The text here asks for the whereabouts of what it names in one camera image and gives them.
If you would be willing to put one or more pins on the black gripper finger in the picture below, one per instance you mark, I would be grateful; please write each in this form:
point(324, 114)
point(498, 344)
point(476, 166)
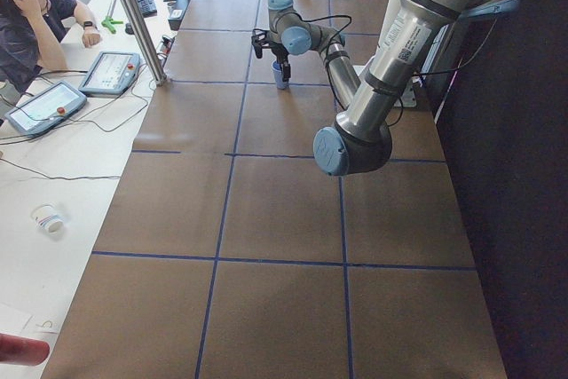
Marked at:
point(286, 72)

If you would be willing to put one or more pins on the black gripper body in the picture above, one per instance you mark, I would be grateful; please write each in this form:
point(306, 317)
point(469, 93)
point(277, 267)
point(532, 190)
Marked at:
point(279, 51)

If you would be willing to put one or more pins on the light blue ribbed cup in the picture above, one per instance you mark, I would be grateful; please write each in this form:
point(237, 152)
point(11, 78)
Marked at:
point(278, 76)

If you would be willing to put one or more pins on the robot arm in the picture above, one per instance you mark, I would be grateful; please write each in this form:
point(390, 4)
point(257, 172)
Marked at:
point(360, 140)

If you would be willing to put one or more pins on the seated person in blue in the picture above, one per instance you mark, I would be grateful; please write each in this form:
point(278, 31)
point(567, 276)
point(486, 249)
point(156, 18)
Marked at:
point(31, 32)

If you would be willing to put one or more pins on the white paper cup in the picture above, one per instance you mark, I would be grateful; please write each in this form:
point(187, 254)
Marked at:
point(47, 218)

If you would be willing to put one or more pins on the far teach pendant tablet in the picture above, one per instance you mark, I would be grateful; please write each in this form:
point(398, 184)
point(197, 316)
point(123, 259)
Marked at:
point(111, 74)

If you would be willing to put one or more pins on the teach pendant tablet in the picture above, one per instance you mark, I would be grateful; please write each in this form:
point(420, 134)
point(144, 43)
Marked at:
point(46, 110)
point(111, 74)

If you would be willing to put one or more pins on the green plastic tool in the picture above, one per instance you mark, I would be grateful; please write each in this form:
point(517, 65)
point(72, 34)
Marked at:
point(110, 24)

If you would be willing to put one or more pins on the near teach pendant tablet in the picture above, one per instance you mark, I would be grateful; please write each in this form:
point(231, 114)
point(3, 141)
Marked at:
point(46, 110)

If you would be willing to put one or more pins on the white side table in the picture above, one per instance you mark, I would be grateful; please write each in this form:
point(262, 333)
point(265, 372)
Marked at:
point(102, 310)

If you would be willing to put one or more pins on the red cylinder object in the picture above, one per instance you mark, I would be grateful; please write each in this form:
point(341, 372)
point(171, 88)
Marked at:
point(17, 350)

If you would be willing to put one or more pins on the aluminium frame post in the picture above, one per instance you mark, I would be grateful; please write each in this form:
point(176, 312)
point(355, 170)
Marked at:
point(144, 40)

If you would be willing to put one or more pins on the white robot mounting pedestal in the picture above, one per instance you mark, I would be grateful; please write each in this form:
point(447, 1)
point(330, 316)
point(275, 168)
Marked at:
point(407, 98)

